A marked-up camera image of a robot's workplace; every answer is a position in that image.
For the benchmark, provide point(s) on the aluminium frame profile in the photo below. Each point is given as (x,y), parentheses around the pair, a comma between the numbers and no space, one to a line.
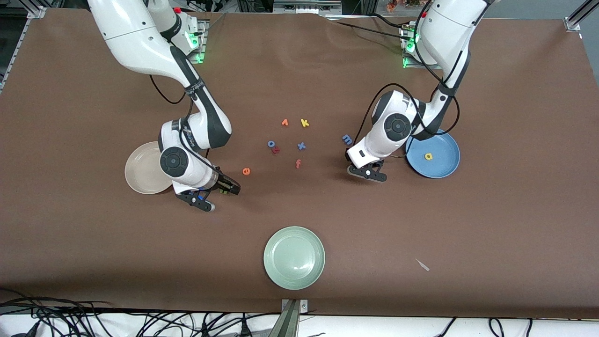
(580,14)
(21,42)

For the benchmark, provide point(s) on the orange dried flowers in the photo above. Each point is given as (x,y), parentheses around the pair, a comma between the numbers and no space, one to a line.
(393,4)

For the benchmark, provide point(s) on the brown table mat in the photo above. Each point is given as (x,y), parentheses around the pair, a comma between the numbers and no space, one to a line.
(514,210)

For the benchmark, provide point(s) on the blue foam letter m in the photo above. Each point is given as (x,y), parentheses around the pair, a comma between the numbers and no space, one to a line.
(347,139)

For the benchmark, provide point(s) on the small white paper scrap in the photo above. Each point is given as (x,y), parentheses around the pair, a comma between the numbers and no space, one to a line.
(422,265)

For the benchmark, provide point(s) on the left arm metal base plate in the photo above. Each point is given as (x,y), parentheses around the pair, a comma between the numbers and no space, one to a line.
(407,63)

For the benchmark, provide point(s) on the beige plate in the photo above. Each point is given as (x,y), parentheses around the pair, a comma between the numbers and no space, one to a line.
(142,168)

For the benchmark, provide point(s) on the pale green plate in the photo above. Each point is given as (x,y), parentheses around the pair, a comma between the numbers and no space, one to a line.
(294,258)

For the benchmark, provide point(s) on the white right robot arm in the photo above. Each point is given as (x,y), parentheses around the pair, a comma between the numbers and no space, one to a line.
(135,42)

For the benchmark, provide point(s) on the blue plate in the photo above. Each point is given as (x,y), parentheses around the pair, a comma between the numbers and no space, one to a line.
(440,164)

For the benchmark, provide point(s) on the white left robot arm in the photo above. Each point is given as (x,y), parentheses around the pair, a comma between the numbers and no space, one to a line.
(449,32)

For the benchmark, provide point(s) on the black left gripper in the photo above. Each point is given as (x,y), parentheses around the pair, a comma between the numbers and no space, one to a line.
(347,156)

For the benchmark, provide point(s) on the grey metal box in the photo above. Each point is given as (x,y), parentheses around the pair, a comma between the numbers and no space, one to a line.
(306,5)

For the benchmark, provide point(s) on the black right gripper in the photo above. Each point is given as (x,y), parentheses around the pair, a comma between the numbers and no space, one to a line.
(226,183)

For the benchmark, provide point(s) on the grey metal camera bracket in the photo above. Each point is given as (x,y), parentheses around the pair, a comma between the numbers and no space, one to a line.
(290,320)

